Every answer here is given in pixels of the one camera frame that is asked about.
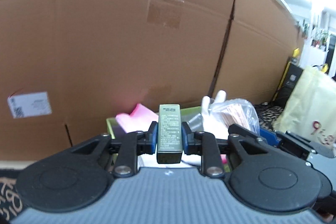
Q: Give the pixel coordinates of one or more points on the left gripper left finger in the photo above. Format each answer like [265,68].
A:
[130,147]

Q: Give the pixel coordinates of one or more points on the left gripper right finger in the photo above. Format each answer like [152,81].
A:
[208,147]

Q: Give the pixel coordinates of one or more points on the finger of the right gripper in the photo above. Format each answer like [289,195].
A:
[270,137]

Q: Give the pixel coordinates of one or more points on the white pink gloves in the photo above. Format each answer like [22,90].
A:
[187,161]

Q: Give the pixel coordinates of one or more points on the dark green box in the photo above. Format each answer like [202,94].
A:
[169,136]

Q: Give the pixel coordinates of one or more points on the clear bag of sticks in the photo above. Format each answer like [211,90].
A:
[237,111]

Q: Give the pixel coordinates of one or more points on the light green cardboard box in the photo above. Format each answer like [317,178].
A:
[141,118]

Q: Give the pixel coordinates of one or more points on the black yellow case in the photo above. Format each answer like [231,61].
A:
[288,81]

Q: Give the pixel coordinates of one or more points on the white shipping label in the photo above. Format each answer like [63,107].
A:
[29,105]

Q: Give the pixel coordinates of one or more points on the large brown cardboard box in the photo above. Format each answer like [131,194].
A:
[99,58]

